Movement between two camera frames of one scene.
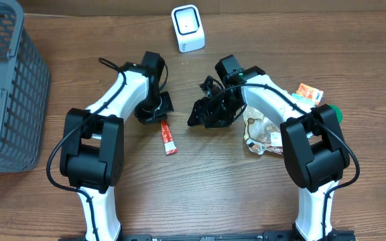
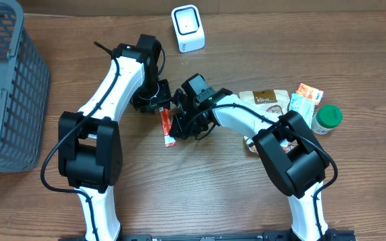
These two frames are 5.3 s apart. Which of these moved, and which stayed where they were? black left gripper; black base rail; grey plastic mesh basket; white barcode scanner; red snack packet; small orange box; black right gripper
Moved: black right gripper; red snack packet; black left gripper
Stayed: small orange box; black base rail; white barcode scanner; grey plastic mesh basket
